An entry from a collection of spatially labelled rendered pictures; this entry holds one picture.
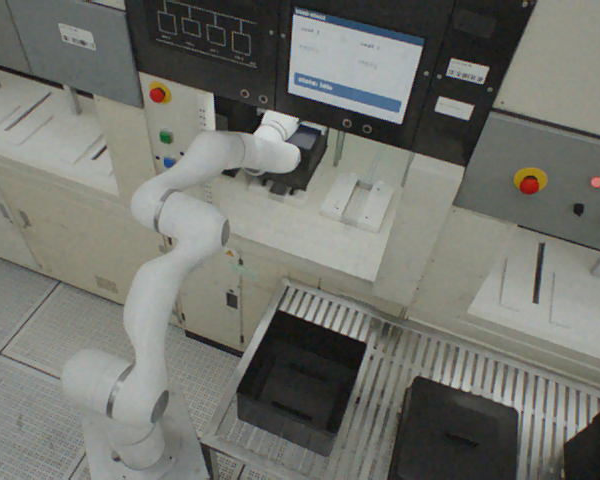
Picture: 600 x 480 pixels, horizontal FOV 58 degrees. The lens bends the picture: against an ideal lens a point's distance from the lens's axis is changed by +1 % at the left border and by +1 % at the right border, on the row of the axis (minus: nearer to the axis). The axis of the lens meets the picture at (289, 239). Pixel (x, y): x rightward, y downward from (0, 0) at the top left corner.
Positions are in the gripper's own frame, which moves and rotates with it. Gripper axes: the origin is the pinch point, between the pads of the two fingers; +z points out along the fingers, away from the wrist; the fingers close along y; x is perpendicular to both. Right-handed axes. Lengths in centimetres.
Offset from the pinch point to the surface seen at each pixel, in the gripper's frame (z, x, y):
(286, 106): -30.2, 21.5, 8.7
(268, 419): -83, -36, 28
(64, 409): -80, -122, -63
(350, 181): 7.2, -31.1, 22.1
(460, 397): -57, -35, 74
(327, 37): -30, 42, 17
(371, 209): -3.1, -31.1, 32.9
